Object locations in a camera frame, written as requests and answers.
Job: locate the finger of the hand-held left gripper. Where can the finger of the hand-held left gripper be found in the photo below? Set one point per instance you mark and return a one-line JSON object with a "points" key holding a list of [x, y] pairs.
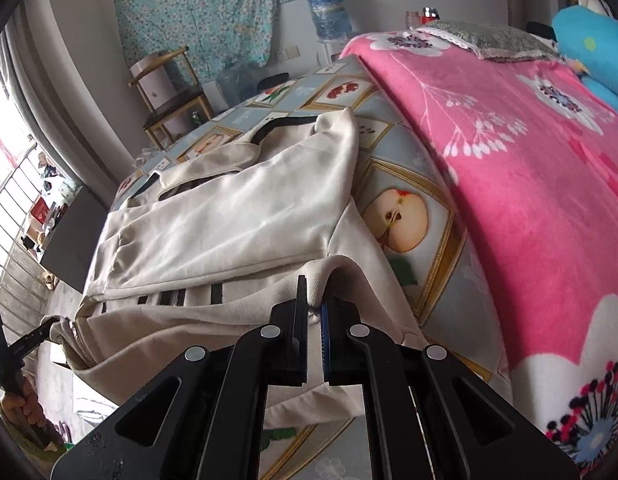
{"points": [[34, 336]]}

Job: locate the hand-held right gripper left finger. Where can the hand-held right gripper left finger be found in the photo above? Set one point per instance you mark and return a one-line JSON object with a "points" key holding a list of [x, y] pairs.
{"points": [[296, 340]]}

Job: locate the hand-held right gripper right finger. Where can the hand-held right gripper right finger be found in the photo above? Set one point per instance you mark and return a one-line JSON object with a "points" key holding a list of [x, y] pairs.
{"points": [[334, 345]]}

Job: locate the cream zip jacket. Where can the cream zip jacket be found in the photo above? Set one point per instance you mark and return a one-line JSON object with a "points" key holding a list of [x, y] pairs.
{"points": [[214, 230]]}

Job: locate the person's left hand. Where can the person's left hand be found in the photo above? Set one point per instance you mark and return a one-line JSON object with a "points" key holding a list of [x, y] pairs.
{"points": [[24, 407]]}

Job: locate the beige sandals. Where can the beige sandals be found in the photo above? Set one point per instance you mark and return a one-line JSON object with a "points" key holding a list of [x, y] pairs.
{"points": [[49, 281]]}

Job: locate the metal window railing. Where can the metal window railing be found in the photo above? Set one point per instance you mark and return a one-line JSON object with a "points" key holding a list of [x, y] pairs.
{"points": [[14, 240]]}

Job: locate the dark grey cabinet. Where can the dark grey cabinet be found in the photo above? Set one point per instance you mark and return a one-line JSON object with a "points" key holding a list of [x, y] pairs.
{"points": [[74, 240]]}

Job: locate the red box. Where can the red box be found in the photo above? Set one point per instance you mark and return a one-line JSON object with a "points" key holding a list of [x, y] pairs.
{"points": [[40, 210]]}

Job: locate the grey curtain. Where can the grey curtain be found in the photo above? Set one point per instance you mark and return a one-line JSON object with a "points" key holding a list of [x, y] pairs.
{"points": [[64, 125]]}

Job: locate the pink floral blanket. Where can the pink floral blanket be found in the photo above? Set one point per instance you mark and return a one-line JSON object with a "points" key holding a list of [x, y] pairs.
{"points": [[529, 200]]}

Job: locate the green drink can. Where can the green drink can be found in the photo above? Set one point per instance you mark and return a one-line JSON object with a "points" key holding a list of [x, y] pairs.
{"points": [[194, 117]]}

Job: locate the empty clear water jug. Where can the empty clear water jug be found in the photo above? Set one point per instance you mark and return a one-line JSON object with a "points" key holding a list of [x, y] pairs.
{"points": [[236, 85]]}

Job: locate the wooden chair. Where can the wooden chair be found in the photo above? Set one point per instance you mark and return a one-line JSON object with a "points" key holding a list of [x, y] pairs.
{"points": [[174, 102]]}

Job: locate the white tall box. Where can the white tall box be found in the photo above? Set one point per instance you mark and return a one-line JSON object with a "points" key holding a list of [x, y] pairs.
{"points": [[154, 85]]}

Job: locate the white water dispenser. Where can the white water dispenser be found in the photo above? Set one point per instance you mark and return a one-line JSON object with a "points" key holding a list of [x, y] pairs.
{"points": [[331, 52]]}

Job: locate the blue water jug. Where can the blue water jug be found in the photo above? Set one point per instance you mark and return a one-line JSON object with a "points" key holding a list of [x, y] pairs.
{"points": [[329, 15]]}

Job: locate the clear glass jar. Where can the clear glass jar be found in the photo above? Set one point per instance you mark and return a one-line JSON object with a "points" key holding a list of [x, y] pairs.
{"points": [[413, 19]]}

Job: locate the silver sequin pillow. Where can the silver sequin pillow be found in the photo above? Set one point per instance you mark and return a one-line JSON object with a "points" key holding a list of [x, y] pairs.
{"points": [[494, 40]]}

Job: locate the blue plush toy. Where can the blue plush toy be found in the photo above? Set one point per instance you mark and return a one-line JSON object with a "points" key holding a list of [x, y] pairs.
{"points": [[594, 45]]}

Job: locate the white wall socket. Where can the white wall socket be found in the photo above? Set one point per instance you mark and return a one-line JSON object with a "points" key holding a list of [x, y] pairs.
{"points": [[289, 52]]}

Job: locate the teal floral wall cloth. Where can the teal floral wall cloth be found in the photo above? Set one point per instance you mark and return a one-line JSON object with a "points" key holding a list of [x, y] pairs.
{"points": [[204, 15]]}

